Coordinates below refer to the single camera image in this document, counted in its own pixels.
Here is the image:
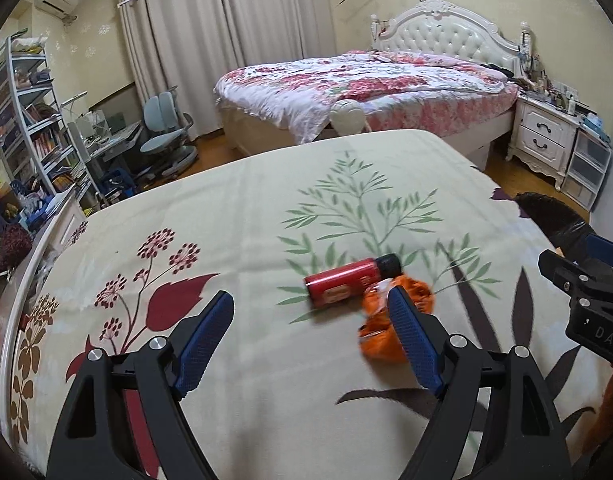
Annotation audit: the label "white nightstand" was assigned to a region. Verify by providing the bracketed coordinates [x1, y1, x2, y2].
[506, 95, 584, 191]

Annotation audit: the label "red can with black cap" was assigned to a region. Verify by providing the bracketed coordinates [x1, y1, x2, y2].
[304, 254, 403, 308]

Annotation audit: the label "desk lamp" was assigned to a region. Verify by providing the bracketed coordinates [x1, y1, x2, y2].
[61, 91, 90, 112]

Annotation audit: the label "blue stool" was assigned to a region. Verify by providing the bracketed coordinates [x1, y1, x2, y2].
[100, 169, 138, 202]

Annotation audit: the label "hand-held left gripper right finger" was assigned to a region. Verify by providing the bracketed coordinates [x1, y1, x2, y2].
[387, 286, 572, 480]

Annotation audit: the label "clutter of bottles on nightstand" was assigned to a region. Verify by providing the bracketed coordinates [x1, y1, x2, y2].
[516, 35, 612, 136]

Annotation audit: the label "beige curtains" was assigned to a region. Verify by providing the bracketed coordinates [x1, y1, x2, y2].
[115, 0, 337, 139]

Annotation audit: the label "grey-blue desk chair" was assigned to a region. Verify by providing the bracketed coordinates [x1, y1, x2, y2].
[140, 91, 198, 178]

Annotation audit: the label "plastic drawer unit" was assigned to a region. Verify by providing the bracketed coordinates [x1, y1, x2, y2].
[561, 130, 613, 211]

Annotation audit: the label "orange plastic bag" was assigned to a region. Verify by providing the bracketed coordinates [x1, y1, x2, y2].
[356, 274, 436, 363]

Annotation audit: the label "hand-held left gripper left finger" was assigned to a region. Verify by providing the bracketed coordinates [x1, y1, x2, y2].
[46, 290, 236, 480]

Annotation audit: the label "waste bin with black liner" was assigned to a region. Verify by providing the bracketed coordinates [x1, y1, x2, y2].
[516, 191, 594, 257]

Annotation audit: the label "white bed frame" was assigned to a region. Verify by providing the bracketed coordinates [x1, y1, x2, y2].
[219, 0, 522, 171]

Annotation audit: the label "pink floral quilt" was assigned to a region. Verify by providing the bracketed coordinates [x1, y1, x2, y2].
[214, 50, 519, 145]

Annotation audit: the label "grey bookshelf with books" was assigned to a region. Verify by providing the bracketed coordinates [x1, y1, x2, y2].
[0, 37, 102, 206]

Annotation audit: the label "leaf and flower printed blanket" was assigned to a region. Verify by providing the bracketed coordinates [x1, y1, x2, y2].
[0, 129, 613, 480]

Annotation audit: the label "blue plastic basket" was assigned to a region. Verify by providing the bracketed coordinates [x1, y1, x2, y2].
[0, 180, 31, 227]

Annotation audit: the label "grey study desk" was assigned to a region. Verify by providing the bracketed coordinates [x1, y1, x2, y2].
[69, 120, 143, 162]

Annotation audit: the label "dark red knitted cloth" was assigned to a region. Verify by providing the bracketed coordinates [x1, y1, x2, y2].
[0, 222, 34, 281]

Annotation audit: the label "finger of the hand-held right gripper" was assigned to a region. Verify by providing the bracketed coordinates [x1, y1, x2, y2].
[585, 234, 613, 273]
[539, 249, 594, 311]

